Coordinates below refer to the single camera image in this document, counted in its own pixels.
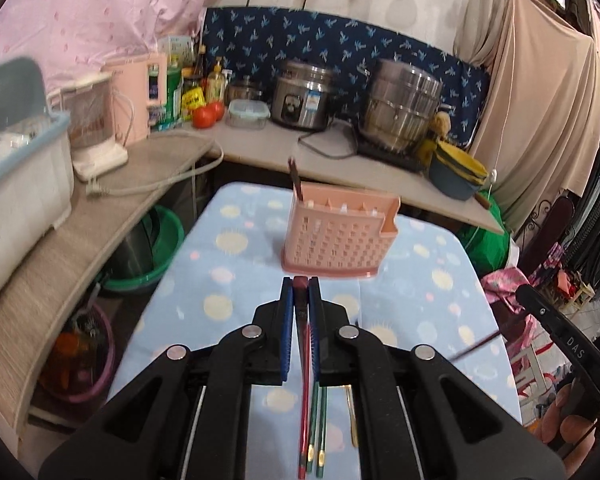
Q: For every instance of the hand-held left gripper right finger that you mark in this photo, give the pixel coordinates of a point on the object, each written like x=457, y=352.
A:
x=314, y=330

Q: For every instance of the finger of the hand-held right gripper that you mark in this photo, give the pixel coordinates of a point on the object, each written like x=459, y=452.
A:
x=560, y=335

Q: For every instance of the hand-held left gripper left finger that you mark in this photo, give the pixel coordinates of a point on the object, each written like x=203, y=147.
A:
x=286, y=330

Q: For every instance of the pink utensil holder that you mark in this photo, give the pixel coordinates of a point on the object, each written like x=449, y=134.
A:
x=330, y=245

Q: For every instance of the pink floral cloth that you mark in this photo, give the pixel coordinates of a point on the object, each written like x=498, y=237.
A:
x=505, y=285

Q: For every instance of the blue dotted tablecloth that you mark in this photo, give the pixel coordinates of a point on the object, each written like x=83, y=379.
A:
x=220, y=280

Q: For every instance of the gold chopstick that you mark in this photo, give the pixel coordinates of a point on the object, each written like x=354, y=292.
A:
x=352, y=415

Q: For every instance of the green bag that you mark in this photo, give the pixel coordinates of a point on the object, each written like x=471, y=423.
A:
x=485, y=250

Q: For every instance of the dark wooden headboard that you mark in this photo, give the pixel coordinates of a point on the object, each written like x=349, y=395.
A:
x=565, y=215

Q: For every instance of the dark hanging clothes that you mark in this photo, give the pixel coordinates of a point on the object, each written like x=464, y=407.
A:
x=595, y=200

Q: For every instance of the green basin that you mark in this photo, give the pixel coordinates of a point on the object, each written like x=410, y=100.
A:
x=167, y=240

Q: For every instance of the pink basin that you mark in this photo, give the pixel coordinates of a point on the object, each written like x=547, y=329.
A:
x=105, y=340

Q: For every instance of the black induction cooker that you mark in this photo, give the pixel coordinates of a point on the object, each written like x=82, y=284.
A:
x=380, y=157

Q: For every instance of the blue bowl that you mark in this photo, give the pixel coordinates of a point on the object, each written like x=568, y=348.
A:
x=450, y=185

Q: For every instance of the yellow cup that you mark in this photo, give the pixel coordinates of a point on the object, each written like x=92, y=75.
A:
x=427, y=149

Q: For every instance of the clear plastic food container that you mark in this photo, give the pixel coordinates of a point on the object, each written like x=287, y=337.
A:
x=247, y=114

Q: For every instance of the red tomato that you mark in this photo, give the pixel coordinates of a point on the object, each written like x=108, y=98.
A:
x=204, y=116
x=217, y=109

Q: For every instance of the steel rice cooker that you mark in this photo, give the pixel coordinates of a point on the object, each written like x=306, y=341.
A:
x=302, y=95

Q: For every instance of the tan loofah scrubber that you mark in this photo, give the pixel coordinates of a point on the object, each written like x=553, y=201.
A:
x=440, y=125

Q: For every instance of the steel steamer pot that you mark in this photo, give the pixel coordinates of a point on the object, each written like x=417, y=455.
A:
x=402, y=105

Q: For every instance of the small glass lid pot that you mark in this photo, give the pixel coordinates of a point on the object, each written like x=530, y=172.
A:
x=245, y=91

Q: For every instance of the yellow packet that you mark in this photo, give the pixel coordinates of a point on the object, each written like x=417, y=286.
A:
x=192, y=97

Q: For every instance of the beige curtain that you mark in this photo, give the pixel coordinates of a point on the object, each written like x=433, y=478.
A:
x=540, y=85

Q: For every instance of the yellow oil bottle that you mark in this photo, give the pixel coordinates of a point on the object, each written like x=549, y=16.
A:
x=215, y=85

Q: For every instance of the green can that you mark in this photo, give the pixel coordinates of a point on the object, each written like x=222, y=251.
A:
x=174, y=95

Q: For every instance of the glass jar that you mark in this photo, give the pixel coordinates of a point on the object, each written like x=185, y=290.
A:
x=192, y=83

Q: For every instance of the pink electric kettle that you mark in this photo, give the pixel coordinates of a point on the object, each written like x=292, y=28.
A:
x=135, y=95

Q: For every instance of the dark sauce bottle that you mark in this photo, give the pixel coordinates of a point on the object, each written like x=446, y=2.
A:
x=200, y=62

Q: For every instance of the white blender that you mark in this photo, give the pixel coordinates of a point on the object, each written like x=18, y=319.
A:
x=92, y=125

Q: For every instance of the navy floral cloth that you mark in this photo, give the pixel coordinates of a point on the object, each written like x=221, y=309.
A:
x=330, y=35

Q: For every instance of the white carton box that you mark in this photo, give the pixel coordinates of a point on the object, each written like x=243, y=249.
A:
x=177, y=50

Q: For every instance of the pink printed sheet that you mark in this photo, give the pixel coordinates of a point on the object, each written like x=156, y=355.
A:
x=105, y=10

